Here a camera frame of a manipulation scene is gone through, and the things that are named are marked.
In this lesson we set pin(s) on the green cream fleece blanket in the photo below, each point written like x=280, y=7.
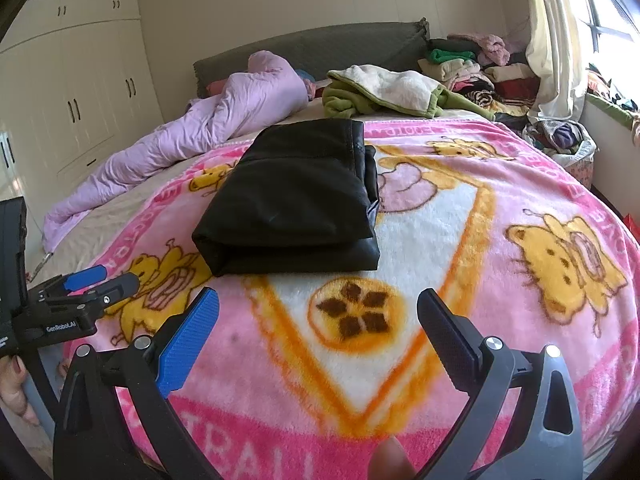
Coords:
x=390, y=85

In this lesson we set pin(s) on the red pillow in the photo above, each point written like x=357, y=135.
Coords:
x=220, y=86

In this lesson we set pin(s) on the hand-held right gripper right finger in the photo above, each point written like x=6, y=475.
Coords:
x=450, y=340

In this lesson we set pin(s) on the person's right hand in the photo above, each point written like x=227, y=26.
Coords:
x=392, y=460

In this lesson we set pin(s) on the pink printed blanket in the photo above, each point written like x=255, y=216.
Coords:
x=500, y=310

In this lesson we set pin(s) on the lilac duvet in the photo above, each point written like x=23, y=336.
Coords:
x=200, y=125

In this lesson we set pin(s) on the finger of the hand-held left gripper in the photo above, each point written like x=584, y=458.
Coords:
x=117, y=287
x=85, y=277

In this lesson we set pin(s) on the basket of clothes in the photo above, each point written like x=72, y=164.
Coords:
x=565, y=140

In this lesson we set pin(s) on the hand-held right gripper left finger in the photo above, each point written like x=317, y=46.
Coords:
x=190, y=342

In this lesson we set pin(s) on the window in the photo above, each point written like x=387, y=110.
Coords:
x=615, y=10

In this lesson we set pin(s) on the black leather jacket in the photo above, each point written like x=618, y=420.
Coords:
x=285, y=200

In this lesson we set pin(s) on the cream curtain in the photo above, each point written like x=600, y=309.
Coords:
x=555, y=50

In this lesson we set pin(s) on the grey headboard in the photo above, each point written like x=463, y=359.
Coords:
x=350, y=45

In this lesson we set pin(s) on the pile of folded clothes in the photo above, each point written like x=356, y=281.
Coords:
x=465, y=70

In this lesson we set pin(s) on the white wardrobe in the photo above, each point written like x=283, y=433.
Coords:
x=75, y=85

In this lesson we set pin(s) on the person's left hand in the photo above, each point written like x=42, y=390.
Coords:
x=12, y=395

